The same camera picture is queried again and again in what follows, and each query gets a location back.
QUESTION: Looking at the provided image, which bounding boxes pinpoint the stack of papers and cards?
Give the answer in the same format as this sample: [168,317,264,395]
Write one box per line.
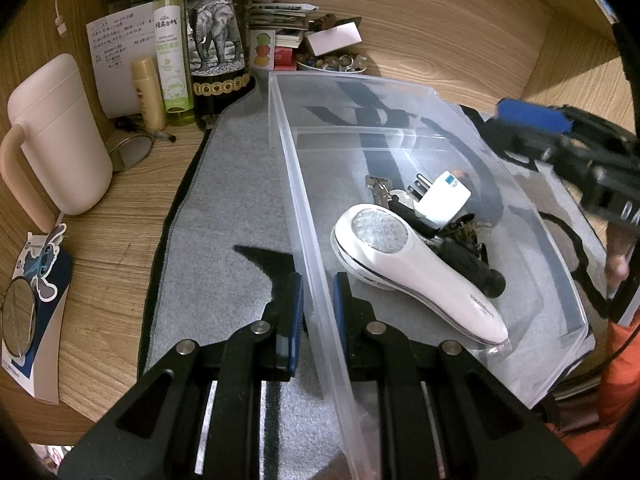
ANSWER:
[250,1,320,48]

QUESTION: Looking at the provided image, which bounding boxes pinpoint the box with coloured dots print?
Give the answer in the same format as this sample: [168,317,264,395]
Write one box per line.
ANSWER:
[250,29,277,70]

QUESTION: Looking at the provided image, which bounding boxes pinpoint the brass patterned keychain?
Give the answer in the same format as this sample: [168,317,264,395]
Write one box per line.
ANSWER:
[442,214,485,250]

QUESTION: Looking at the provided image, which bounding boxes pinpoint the black handled screwdriver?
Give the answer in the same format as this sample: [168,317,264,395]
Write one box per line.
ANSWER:
[390,200,507,298]

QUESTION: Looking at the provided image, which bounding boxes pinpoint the blank white card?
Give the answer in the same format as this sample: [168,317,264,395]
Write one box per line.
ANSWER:
[305,22,362,56]

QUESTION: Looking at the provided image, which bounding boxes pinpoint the clear plastic storage box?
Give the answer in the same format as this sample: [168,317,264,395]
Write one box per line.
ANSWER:
[267,71,597,480]

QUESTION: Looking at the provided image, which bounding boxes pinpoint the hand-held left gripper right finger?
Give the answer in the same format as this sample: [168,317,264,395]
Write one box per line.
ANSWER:
[332,271,582,480]

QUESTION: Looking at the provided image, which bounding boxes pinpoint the orange garment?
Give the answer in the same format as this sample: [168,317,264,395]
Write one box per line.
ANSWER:
[545,317,640,456]

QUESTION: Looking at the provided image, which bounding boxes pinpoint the grey mat with black pattern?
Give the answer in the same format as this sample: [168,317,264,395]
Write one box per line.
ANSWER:
[137,74,618,480]

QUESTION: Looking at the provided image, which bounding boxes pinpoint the thin framed eyeglasses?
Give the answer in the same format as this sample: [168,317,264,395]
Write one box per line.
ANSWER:
[107,132,157,173]

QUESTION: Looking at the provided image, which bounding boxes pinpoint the white handheld lint remover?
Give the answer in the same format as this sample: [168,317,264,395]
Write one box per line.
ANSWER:
[331,204,510,346]

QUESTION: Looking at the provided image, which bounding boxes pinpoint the wooden shelf side panel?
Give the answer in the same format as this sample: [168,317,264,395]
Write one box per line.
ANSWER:
[520,0,628,111]

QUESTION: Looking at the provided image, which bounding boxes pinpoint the cream mug with handle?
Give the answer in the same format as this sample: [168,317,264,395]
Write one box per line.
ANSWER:
[0,54,114,233]

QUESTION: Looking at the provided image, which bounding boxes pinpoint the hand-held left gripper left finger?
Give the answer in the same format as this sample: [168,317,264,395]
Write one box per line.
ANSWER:
[57,272,305,480]

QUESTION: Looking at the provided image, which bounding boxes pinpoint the bowl of beads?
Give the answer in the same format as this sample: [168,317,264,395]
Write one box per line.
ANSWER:
[296,51,368,77]

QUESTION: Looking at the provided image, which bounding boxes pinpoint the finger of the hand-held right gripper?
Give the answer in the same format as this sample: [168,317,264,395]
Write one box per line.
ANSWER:
[495,99,581,135]
[479,119,598,177]

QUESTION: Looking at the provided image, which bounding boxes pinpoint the handwritten paper note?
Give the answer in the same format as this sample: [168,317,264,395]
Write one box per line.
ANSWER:
[86,2,161,120]

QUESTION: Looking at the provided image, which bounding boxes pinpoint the small red box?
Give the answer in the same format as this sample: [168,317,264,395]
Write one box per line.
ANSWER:
[273,46,298,71]

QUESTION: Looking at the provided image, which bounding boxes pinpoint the green spray bottle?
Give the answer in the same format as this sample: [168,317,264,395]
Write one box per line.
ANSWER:
[152,0,196,127]

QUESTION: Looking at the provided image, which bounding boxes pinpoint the person's right hand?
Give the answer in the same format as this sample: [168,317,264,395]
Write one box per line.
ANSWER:
[602,222,632,293]

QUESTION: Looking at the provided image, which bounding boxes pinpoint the dark bottle with elephant label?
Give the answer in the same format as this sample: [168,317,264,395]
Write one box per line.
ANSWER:
[182,0,257,133]

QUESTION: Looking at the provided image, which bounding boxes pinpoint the small yellow lotion bottle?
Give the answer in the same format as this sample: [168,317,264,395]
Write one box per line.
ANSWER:
[131,56,167,132]

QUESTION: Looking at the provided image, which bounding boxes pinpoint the blue white cartoon card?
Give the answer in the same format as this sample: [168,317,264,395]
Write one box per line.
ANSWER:
[0,222,75,405]

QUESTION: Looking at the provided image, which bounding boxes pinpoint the white plug adapter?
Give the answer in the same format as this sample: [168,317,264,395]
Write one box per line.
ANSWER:
[409,170,472,228]

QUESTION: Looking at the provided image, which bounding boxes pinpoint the bunch of keys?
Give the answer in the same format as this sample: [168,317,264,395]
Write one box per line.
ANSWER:
[365,174,426,213]

